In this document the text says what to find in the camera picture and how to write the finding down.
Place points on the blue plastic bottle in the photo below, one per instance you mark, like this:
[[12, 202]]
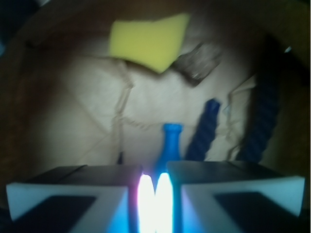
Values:
[[155, 191]]

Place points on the brown paper bag bin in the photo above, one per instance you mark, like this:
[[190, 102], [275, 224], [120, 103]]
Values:
[[64, 102]]

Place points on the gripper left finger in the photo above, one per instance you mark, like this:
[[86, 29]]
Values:
[[76, 199]]

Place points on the brown rock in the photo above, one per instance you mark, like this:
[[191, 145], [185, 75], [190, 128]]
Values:
[[197, 64]]

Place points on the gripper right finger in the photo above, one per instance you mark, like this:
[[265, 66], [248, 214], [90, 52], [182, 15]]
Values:
[[234, 197]]

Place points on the yellow sponge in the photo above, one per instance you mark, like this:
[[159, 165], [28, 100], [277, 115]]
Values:
[[152, 44]]

